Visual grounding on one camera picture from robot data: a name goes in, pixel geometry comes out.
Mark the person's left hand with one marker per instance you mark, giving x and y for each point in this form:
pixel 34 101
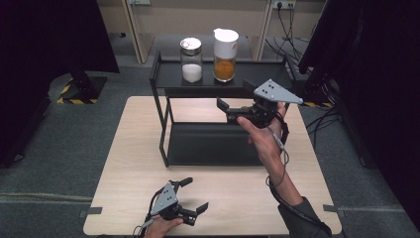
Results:
pixel 160 228

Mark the black metal two-tier rack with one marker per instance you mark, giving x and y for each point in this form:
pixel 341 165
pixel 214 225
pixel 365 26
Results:
pixel 204 143

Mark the pale floor tape strip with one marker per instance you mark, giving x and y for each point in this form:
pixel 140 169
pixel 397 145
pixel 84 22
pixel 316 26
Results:
pixel 43 197

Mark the person's right hand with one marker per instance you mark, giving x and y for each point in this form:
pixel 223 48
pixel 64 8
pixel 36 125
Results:
pixel 265 142

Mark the glass jar with silver lid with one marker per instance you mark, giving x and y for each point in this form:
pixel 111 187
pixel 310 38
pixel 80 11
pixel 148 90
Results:
pixel 191 71

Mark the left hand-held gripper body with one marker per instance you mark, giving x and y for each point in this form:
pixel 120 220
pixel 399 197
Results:
pixel 165 200

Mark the glass jar with white lid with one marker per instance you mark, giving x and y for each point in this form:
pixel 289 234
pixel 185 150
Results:
pixel 225 44

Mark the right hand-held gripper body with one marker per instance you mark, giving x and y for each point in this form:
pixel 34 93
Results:
pixel 274 92

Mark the light wooden desk frame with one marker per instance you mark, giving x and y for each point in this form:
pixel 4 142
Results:
pixel 165 20

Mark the black curtain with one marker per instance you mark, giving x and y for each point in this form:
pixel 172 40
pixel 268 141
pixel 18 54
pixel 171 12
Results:
pixel 43 49
pixel 379 66

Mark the black stand base striped edge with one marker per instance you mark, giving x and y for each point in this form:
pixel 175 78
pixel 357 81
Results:
pixel 84 89
pixel 313 94

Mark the grey tape piece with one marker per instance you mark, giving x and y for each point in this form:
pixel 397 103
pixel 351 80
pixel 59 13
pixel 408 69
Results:
pixel 90 211
pixel 332 209

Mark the white wall socket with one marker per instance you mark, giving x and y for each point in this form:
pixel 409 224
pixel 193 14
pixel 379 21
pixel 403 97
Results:
pixel 284 4

